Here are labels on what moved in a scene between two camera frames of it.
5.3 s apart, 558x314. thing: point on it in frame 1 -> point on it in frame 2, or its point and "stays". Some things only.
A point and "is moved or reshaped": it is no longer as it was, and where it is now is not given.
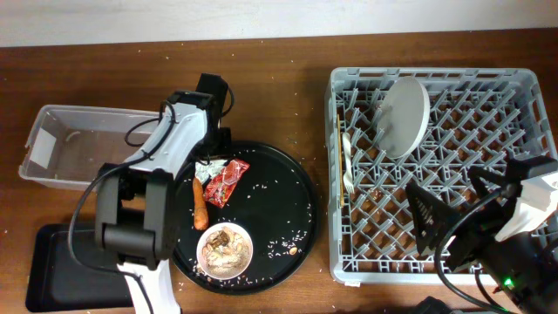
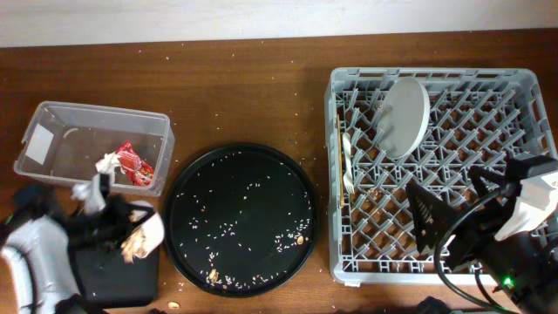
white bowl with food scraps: (224, 251) is moved or reshaped
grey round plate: (404, 119) stays
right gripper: (428, 235) stays
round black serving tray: (275, 204) stays
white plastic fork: (348, 180) stays
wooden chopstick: (340, 159) stays
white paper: (202, 171) -> (106, 164)
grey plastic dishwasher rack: (388, 128) stays
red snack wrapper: (219, 189) is moved or reshaped
